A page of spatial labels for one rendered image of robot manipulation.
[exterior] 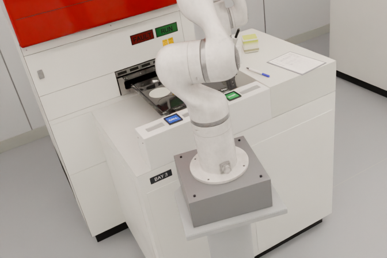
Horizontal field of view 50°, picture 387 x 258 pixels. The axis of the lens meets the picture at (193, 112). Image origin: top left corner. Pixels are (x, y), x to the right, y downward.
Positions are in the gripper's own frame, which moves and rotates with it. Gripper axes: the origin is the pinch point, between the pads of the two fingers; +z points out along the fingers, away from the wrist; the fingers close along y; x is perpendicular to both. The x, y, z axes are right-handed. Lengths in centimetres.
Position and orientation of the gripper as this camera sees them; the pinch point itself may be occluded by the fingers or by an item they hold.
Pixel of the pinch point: (231, 83)
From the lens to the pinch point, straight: 161.2
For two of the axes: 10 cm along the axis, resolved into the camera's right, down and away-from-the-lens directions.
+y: 4.2, 2.0, -8.9
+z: 2.4, 9.2, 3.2
